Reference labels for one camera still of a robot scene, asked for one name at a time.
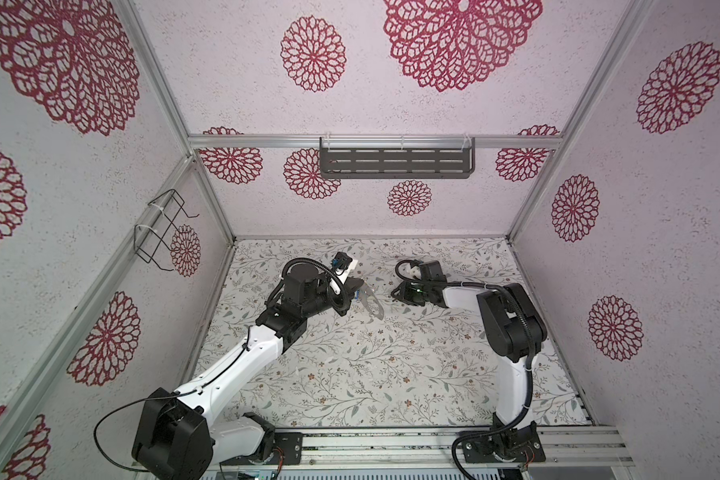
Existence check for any black wire wall basket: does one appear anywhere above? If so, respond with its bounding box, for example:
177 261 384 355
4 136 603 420
132 189 202 278

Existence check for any grey slotted wall shelf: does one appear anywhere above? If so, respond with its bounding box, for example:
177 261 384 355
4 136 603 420
318 138 476 180

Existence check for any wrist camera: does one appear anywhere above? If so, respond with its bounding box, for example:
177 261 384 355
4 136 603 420
411 260 447 283
329 252 358 293

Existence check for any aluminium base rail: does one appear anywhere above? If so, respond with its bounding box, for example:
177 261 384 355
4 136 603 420
130 424 636 475

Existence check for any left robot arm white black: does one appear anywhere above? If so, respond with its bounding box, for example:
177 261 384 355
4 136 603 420
131 252 364 479

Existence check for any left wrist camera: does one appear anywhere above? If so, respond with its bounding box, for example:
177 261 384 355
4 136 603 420
329 252 358 293

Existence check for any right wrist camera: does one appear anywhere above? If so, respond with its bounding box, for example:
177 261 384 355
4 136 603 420
411 260 447 283

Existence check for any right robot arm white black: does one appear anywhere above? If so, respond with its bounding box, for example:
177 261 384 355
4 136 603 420
392 259 548 479

